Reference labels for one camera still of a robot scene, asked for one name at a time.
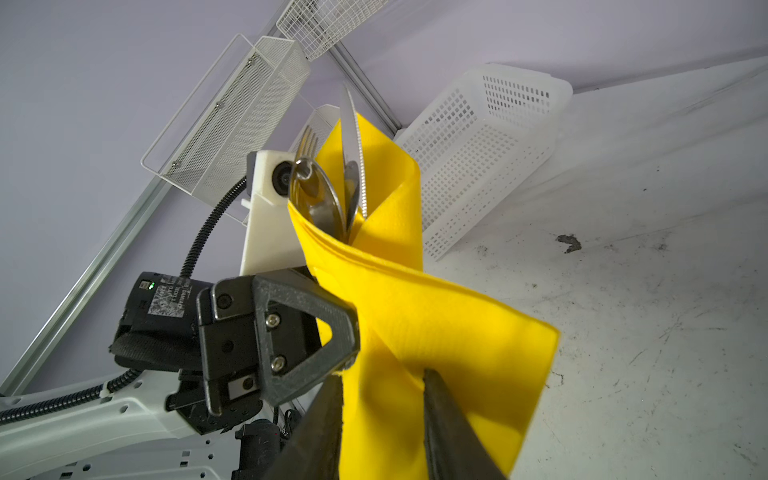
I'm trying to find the silver metal fork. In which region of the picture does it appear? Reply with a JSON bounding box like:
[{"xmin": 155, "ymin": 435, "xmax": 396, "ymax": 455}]
[{"xmin": 294, "ymin": 125, "xmax": 318, "ymax": 163}]

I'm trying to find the white wire wall basket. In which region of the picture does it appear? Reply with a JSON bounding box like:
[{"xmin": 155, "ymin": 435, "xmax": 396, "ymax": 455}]
[{"xmin": 276, "ymin": 0, "xmax": 388, "ymax": 62}]

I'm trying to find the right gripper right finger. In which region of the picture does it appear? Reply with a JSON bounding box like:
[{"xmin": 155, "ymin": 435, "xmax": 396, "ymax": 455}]
[{"xmin": 423, "ymin": 369, "xmax": 506, "ymax": 479}]

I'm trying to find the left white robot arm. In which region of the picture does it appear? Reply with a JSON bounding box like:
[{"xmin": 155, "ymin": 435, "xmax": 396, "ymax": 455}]
[{"xmin": 1, "ymin": 180, "xmax": 360, "ymax": 479}]

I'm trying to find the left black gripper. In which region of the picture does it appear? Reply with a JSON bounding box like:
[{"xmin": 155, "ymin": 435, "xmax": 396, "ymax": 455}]
[{"xmin": 196, "ymin": 269, "xmax": 360, "ymax": 430}]

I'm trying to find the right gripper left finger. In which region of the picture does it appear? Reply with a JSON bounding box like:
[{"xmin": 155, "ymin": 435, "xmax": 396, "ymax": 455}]
[{"xmin": 264, "ymin": 375, "xmax": 343, "ymax": 480}]

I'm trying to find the silver metal knife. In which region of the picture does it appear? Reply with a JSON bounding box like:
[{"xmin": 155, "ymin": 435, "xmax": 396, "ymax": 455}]
[{"xmin": 339, "ymin": 84, "xmax": 368, "ymax": 232}]

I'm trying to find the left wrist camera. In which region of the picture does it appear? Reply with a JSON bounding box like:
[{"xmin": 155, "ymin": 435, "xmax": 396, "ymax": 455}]
[{"xmin": 240, "ymin": 150, "xmax": 306, "ymax": 276}]

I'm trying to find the white perforated plastic basket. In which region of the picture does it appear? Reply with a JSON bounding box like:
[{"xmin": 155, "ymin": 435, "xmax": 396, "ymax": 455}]
[{"xmin": 396, "ymin": 64, "xmax": 573, "ymax": 260}]

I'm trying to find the white two-tier mesh shelf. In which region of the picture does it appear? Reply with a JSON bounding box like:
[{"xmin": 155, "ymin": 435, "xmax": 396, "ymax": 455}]
[{"xmin": 141, "ymin": 34, "xmax": 310, "ymax": 206}]

